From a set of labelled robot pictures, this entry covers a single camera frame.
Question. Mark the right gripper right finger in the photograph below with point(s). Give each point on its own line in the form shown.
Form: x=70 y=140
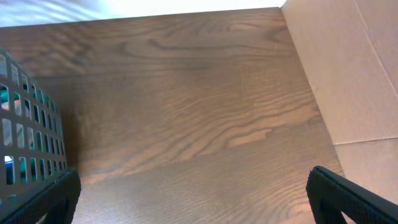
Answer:
x=332 y=197

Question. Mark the cardboard box wall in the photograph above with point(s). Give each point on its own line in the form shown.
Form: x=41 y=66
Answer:
x=348 y=49

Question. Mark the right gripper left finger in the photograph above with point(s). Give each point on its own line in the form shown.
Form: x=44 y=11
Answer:
x=52 y=201

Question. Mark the grey plastic basket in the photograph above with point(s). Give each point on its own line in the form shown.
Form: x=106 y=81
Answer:
x=32 y=144

